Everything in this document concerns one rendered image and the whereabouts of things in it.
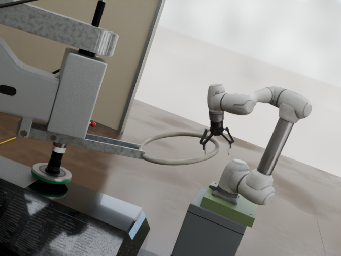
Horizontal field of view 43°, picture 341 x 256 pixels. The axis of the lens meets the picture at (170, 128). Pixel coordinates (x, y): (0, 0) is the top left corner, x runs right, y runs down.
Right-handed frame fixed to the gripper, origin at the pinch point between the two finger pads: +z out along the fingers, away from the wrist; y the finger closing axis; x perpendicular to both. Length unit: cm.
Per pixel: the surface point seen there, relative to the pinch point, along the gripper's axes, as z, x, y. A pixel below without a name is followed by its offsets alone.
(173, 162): -5.7, 23.7, 26.1
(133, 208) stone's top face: 21, 23, 50
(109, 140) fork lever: -13, 5, 62
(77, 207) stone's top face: 8, 42, 76
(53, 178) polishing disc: -2, 28, 90
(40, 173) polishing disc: -5, 26, 97
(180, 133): -5.5, -21.7, 20.3
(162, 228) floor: 133, -136, 39
